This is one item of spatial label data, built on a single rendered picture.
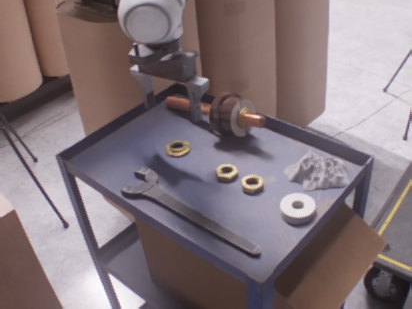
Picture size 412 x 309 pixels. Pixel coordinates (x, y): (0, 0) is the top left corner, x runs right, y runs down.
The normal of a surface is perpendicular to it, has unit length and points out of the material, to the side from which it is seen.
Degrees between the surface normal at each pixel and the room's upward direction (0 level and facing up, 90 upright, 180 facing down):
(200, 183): 0
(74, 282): 0
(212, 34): 90
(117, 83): 90
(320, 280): 26
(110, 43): 90
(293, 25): 90
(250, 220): 0
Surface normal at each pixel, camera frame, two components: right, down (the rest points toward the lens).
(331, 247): 0.26, -0.58
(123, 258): -0.07, -0.81
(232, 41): 0.26, 0.55
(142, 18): 0.02, 0.70
